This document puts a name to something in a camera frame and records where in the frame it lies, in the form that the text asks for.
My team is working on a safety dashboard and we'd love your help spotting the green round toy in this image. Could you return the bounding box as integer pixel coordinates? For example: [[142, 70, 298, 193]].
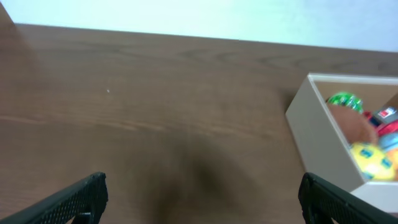
[[326, 91, 364, 114]]

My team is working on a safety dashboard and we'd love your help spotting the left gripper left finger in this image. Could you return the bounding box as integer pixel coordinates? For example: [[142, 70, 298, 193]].
[[1, 172, 108, 224]]

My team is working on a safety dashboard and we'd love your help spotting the brown plush capybara toy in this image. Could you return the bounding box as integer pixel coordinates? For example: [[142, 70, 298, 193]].
[[326, 104, 379, 144]]

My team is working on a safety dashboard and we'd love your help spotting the yellow ball with blue letters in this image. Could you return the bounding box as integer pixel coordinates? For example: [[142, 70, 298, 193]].
[[349, 142, 396, 181]]

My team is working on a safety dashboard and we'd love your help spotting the red toy fire truck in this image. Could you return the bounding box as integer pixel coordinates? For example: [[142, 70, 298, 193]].
[[363, 106, 397, 137]]

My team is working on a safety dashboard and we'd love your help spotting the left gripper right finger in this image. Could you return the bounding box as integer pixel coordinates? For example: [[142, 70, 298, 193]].
[[298, 172, 397, 224]]

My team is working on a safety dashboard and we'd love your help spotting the white cardboard box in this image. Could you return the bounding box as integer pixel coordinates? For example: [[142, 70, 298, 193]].
[[285, 73, 397, 213]]

